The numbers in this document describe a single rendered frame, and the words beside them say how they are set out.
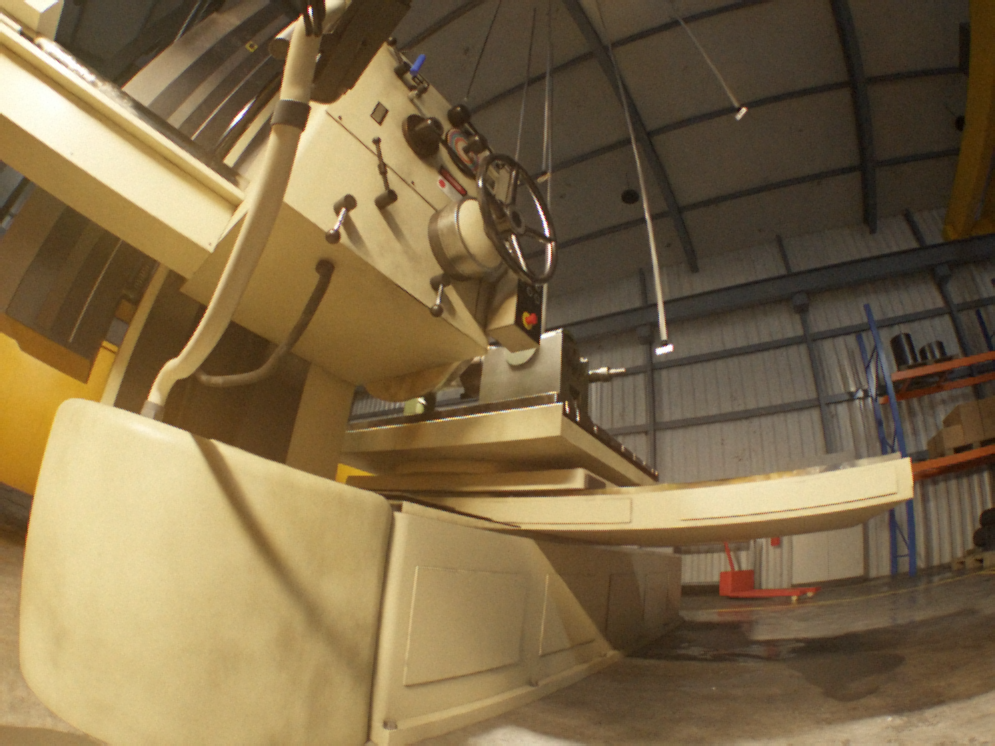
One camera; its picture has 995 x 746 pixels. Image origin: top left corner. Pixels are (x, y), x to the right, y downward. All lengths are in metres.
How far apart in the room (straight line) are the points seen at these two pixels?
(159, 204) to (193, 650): 0.93
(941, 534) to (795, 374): 4.15
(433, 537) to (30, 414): 2.65
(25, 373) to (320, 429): 2.19
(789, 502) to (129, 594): 1.41
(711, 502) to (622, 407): 7.90
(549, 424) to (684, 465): 7.20
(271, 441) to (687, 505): 1.29
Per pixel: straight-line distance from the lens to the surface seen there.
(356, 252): 0.99
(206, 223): 1.16
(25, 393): 3.16
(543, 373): 1.41
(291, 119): 0.51
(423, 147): 1.31
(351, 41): 0.64
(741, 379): 8.73
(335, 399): 1.66
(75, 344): 1.40
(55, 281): 1.44
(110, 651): 0.85
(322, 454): 1.61
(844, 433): 8.46
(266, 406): 1.50
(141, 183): 1.16
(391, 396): 1.52
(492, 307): 1.29
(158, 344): 1.42
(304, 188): 0.97
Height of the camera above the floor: 0.49
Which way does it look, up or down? 25 degrees up
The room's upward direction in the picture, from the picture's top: 6 degrees clockwise
